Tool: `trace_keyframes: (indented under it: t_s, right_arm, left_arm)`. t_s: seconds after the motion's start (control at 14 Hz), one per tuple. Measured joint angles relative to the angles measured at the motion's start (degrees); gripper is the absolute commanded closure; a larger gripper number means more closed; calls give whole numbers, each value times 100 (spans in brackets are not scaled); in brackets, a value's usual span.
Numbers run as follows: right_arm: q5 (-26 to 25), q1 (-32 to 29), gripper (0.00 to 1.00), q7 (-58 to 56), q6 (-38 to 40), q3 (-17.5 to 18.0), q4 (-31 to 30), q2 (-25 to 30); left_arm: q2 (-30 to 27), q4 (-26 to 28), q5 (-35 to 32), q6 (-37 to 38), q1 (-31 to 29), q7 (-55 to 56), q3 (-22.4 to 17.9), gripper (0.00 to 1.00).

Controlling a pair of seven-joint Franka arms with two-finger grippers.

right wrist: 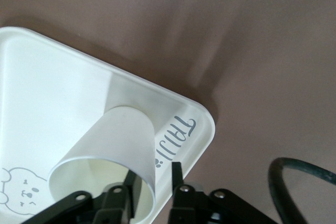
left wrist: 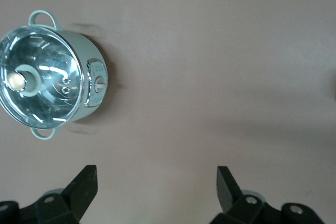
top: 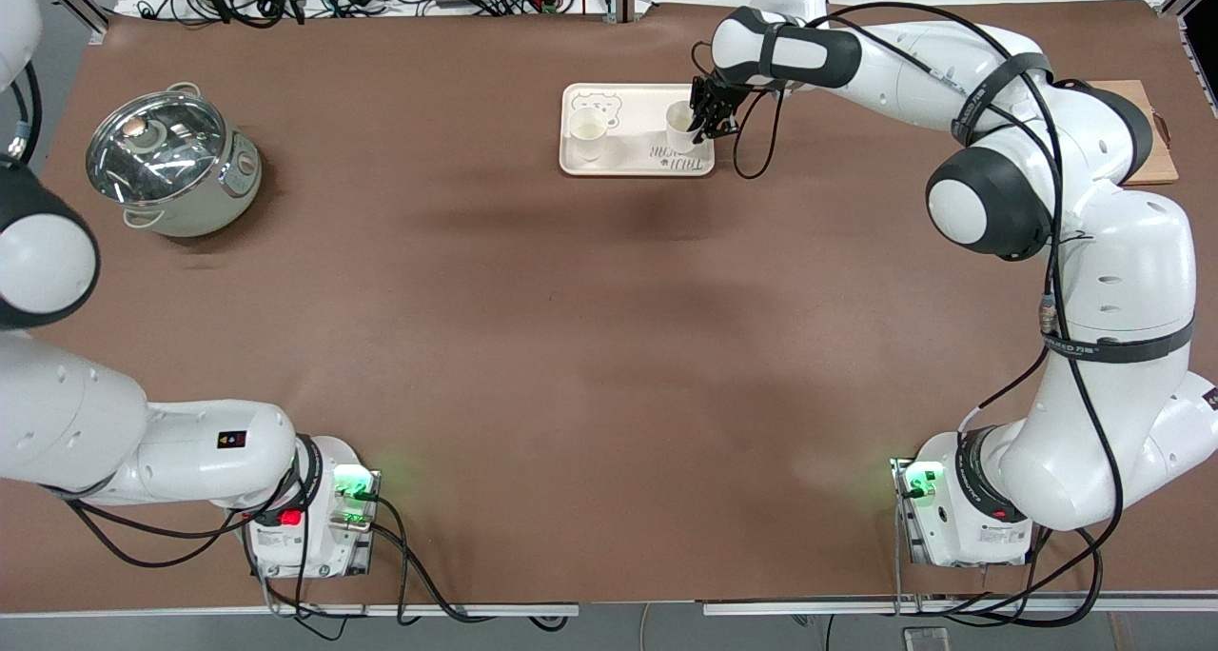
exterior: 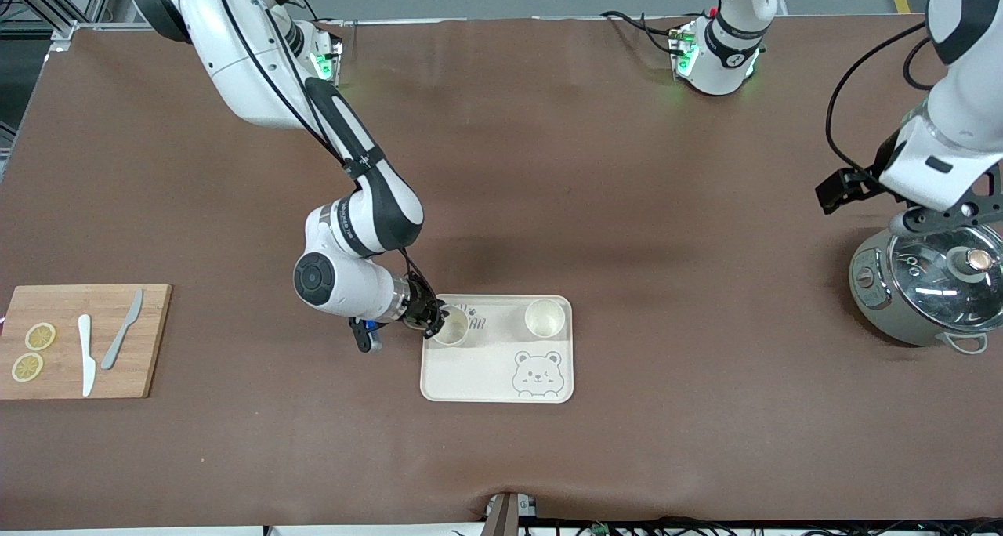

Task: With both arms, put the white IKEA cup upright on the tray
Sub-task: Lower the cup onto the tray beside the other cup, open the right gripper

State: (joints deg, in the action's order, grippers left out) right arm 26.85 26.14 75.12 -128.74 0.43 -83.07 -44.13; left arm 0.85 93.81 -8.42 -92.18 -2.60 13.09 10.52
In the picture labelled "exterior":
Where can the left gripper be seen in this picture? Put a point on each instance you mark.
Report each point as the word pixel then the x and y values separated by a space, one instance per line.
pixel 840 187

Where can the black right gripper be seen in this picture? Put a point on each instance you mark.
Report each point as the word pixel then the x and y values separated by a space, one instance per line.
pixel 421 309

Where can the white IKEA cup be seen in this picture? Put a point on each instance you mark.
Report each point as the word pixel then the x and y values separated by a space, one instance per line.
pixel 544 318
pixel 454 328

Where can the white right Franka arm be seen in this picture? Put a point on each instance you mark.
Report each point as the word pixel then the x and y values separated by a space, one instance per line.
pixel 243 58

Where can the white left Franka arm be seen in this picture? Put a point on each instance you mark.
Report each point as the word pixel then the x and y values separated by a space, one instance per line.
pixel 725 58

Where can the cream bear print tray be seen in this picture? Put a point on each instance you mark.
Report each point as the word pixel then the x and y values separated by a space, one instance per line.
pixel 470 371

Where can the glass pot lid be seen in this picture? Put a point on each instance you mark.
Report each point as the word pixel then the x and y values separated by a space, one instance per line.
pixel 925 285

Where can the grey pot with glass lid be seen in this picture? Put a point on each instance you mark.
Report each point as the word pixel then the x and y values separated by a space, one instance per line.
pixel 878 309

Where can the brown table cover mat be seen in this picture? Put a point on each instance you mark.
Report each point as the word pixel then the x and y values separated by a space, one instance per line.
pixel 501 168

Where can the bamboo cutting board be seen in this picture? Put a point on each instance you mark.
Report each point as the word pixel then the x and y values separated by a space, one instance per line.
pixel 149 363

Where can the grey plastic knife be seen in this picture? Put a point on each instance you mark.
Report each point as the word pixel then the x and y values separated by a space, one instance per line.
pixel 116 348

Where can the white plastic knife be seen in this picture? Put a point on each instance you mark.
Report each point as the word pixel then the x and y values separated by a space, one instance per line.
pixel 86 363

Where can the lemon slice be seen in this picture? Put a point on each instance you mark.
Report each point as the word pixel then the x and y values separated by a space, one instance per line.
pixel 40 336
pixel 27 367

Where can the aluminium frame profile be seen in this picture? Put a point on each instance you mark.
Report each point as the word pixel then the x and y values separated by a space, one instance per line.
pixel 55 7

